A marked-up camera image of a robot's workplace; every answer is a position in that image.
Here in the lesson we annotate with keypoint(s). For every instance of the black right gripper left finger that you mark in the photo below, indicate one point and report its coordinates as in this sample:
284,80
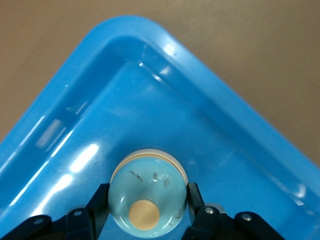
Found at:
82,222

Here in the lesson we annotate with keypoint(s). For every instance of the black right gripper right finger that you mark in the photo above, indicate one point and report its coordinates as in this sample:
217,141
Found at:
215,225

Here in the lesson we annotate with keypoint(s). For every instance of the light blue call bell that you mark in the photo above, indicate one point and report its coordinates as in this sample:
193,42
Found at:
150,185

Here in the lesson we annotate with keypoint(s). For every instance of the blue plastic tray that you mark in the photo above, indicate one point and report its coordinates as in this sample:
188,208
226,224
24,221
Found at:
155,112

